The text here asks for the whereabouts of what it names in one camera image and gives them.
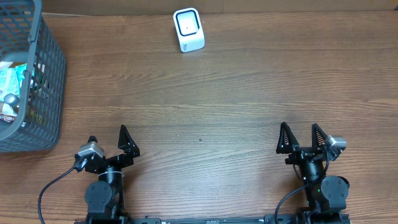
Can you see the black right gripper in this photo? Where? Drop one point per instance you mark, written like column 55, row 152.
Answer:
column 301, row 153

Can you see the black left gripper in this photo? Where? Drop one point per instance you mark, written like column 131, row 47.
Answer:
column 111, row 160

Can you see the yellow drink bottle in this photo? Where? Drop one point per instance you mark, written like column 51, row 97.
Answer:
column 13, row 101

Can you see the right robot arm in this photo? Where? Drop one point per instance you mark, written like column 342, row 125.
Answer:
column 325, row 194

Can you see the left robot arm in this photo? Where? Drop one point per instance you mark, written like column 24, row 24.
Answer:
column 105, row 197

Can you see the white barcode scanner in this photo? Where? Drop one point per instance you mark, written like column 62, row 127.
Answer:
column 189, row 29

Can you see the teal snack packet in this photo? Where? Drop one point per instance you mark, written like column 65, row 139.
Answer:
column 11, row 80

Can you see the grey plastic mesh basket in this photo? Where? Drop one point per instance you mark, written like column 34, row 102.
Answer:
column 27, row 39

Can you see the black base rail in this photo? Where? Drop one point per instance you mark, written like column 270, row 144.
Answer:
column 267, row 219

